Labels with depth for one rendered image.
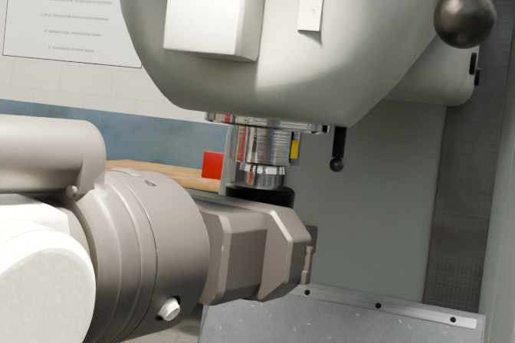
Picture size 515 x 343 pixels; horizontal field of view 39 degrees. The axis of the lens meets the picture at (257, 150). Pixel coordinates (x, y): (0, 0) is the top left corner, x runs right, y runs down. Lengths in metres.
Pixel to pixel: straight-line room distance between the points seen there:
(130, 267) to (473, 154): 0.56
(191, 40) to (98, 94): 5.07
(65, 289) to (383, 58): 0.22
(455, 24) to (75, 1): 5.30
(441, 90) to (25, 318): 0.39
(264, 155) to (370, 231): 0.41
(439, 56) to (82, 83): 5.01
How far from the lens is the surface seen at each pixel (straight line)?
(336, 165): 0.47
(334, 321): 0.86
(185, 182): 4.21
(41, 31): 5.74
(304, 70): 0.40
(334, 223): 0.86
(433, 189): 0.84
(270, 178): 0.48
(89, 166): 0.34
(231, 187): 0.48
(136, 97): 5.28
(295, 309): 0.87
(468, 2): 0.36
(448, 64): 0.57
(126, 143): 5.30
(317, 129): 0.46
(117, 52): 5.38
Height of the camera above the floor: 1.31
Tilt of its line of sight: 3 degrees down
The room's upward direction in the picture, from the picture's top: 6 degrees clockwise
